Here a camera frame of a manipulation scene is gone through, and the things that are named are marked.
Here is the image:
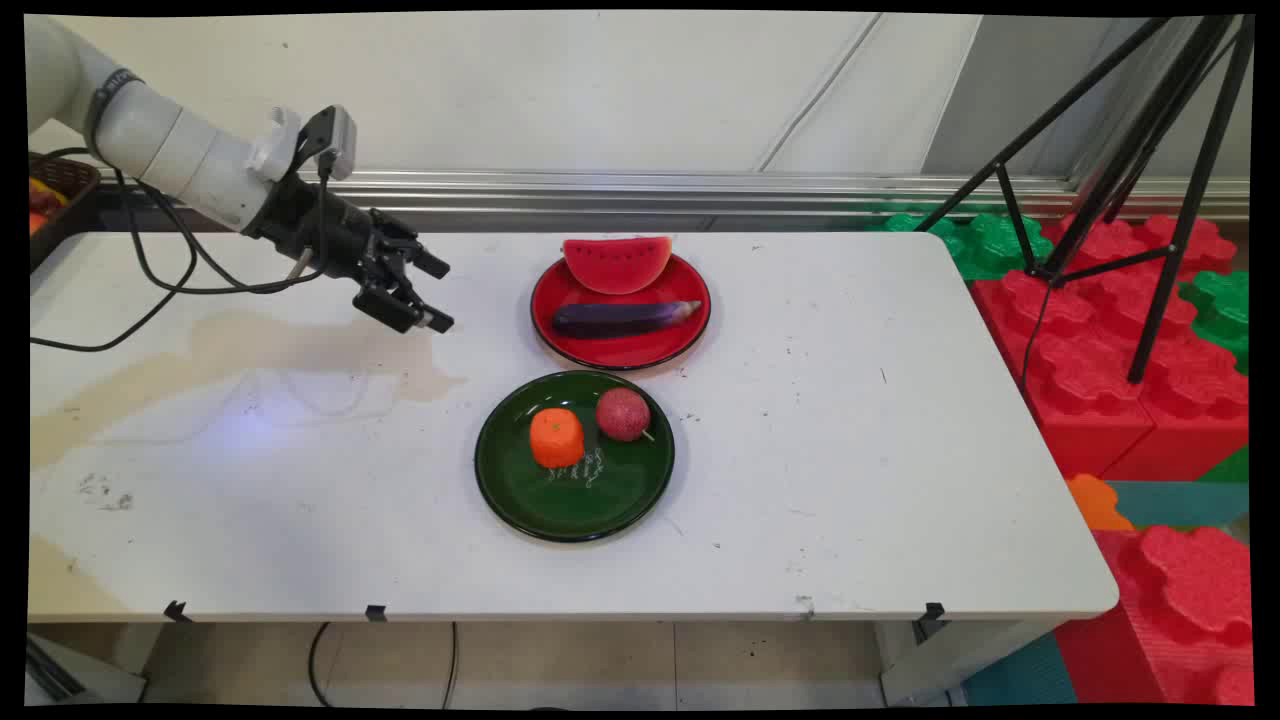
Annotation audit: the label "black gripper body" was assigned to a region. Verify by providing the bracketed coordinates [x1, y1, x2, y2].
[243, 173, 421, 301]

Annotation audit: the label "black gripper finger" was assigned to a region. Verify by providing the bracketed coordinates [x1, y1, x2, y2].
[372, 208, 452, 280]
[351, 282, 456, 335]

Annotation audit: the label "purple toy eggplant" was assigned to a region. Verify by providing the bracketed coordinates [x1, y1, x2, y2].
[551, 299, 704, 340]

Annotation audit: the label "toy watermelon slice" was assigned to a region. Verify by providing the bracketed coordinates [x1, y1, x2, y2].
[561, 236, 674, 297]

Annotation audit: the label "orange toy fruit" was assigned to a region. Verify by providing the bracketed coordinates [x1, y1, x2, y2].
[529, 407, 587, 471]

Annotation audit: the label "red round plate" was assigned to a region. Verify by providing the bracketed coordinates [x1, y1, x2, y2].
[529, 252, 713, 373]

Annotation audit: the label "red toy lychee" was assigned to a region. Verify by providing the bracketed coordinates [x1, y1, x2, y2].
[595, 386, 656, 444]

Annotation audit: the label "dark green round plate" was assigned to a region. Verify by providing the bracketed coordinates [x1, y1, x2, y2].
[473, 370, 677, 545]

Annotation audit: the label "brown wicker basket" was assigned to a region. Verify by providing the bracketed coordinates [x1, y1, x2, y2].
[28, 151, 102, 273]

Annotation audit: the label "toy fruits in basket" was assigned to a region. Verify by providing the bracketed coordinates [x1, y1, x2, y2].
[29, 177, 69, 238]

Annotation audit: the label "green foam block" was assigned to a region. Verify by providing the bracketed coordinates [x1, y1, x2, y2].
[868, 208, 1057, 283]
[1178, 268, 1253, 377]

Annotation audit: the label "red foam block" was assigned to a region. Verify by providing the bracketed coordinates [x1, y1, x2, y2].
[970, 268, 1159, 481]
[1040, 212, 1241, 293]
[1053, 524, 1257, 707]
[1100, 335, 1251, 483]

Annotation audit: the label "orange foam block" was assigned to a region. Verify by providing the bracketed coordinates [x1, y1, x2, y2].
[1063, 472, 1138, 533]

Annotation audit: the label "black tripod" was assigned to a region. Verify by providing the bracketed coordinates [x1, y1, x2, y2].
[914, 15, 1257, 386]

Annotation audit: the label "teal foam mat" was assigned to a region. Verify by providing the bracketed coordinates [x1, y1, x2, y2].
[1103, 479, 1251, 531]

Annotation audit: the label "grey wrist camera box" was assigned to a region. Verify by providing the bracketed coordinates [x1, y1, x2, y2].
[297, 104, 359, 182]

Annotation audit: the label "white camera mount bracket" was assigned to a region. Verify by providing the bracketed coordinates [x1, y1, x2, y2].
[248, 107, 303, 184]

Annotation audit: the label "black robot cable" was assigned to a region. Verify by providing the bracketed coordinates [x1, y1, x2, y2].
[30, 148, 333, 354]

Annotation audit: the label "black floor cable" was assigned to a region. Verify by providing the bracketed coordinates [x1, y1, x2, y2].
[306, 621, 347, 708]

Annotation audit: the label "silver metal wall rail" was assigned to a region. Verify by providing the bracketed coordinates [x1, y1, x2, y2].
[100, 167, 1251, 223]

